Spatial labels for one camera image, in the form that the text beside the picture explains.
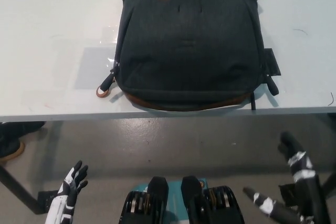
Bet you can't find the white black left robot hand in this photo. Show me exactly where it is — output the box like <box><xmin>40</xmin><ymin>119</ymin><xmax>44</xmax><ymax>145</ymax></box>
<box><xmin>44</xmin><ymin>160</ymin><xmax>89</xmax><ymax>224</ymax></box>

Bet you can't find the black ribbed robot body block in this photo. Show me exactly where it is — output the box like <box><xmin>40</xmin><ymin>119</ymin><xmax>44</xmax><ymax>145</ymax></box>
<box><xmin>122</xmin><ymin>176</ymin><xmax>169</xmax><ymax>224</ymax></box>

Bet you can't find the dark grey backpack with flap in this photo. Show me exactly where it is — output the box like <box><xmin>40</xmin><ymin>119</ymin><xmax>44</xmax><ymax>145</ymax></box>
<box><xmin>96</xmin><ymin>0</ymin><xmax>280</xmax><ymax>112</ymax></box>

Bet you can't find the person's dark shoe tan sole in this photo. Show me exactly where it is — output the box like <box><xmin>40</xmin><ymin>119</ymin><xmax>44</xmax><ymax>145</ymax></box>
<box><xmin>0</xmin><ymin>121</ymin><xmax>47</xmax><ymax>162</ymax></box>

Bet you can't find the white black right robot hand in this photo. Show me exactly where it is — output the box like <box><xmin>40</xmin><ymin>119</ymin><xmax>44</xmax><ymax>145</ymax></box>
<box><xmin>242</xmin><ymin>131</ymin><xmax>327</xmax><ymax>224</ymax></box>

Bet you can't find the black metal table leg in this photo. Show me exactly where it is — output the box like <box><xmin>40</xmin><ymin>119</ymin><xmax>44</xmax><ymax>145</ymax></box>
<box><xmin>318</xmin><ymin>165</ymin><xmax>336</xmax><ymax>201</ymax></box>
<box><xmin>0</xmin><ymin>164</ymin><xmax>46</xmax><ymax>215</ymax></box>

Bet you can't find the teal robot body cover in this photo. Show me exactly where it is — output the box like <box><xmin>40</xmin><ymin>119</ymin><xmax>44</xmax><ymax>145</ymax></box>
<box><xmin>130</xmin><ymin>179</ymin><xmax>208</xmax><ymax>224</ymax></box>

